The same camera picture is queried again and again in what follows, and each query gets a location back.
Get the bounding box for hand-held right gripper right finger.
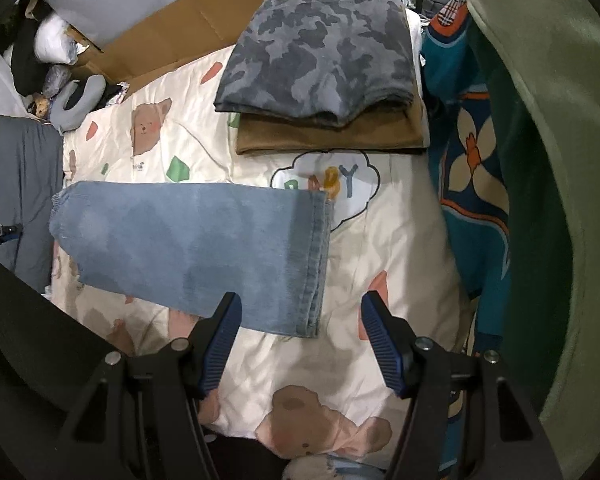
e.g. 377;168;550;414
361;291;563;480

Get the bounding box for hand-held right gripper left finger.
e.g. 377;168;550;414
50;291;243;480

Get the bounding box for light blue denim pants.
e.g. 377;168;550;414
48;180;335;338

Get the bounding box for person's left forearm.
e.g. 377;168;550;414
0;252;131;411

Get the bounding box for pile of black clothes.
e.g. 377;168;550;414
7;15;48;96

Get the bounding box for cream bear printed blanket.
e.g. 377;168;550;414
50;42;481;466

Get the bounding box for small plush bear doll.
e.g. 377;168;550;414
27;92;53;120

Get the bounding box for grey neck pillow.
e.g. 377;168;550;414
50;75;107;133

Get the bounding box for clear plastic bag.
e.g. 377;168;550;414
42;62;76;96

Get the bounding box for floral printed cloth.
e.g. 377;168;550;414
105;80;133;108

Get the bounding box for white plastic bag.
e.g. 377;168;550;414
34;12;88;66

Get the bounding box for teal flower patterned blanket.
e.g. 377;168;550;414
420;0;513;471

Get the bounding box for folded brown garment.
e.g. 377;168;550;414
227;92;431;157

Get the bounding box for flattened cardboard box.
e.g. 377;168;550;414
72;0;286;96

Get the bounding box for green fleece blanket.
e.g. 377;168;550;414
457;0;600;441

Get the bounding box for folded grey camouflage garment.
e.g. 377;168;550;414
214;0;415;128

